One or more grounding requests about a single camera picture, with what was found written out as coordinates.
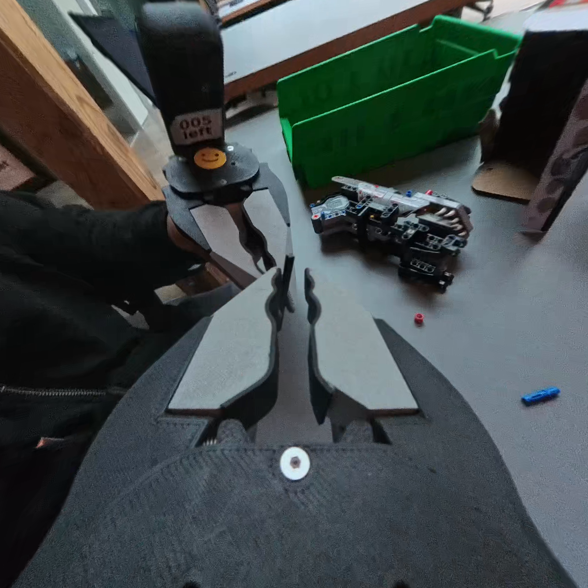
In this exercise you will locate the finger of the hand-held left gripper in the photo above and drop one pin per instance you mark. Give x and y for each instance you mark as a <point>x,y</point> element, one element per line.
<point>289,266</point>
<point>220,234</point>

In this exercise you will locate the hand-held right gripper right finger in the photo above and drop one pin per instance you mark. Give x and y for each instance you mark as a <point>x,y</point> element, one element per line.
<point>358,363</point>

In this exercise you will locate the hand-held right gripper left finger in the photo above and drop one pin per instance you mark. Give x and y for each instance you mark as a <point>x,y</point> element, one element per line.
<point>225,363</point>

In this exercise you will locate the grey red lego vehicle model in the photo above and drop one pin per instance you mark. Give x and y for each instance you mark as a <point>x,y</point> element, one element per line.
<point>390,225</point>

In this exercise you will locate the person's left forearm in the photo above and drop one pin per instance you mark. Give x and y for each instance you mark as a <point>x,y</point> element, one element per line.
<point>92,239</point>

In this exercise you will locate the black lego set box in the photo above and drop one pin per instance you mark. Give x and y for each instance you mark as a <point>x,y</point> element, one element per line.
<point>542,92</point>

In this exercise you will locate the person's left hand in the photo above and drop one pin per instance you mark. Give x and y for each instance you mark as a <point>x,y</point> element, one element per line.
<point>181,239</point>

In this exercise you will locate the grey work table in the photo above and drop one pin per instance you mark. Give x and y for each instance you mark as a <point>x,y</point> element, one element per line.
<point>321,32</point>

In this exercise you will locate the green plastic bin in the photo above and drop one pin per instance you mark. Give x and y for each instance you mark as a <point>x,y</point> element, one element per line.
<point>390,119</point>

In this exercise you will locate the person's black jacket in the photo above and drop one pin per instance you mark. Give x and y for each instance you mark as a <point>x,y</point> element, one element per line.
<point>36,367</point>

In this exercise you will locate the brown wooden post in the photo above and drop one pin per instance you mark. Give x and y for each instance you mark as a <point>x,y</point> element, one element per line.
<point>69,115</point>

